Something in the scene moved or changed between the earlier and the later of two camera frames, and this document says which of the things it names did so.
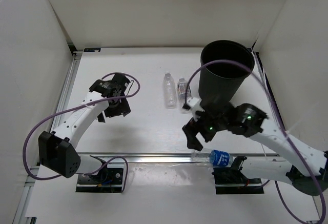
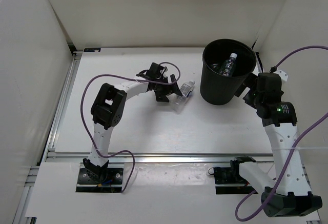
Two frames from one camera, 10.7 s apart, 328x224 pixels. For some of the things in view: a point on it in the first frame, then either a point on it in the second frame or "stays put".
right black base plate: (231, 180) stays put
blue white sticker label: (92, 49) stays put
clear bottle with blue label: (211, 156) -> (227, 68)
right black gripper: (191, 131) -> (252, 83)
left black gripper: (122, 109) -> (161, 96)
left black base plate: (109, 180) stays put
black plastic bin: (219, 81) stays put
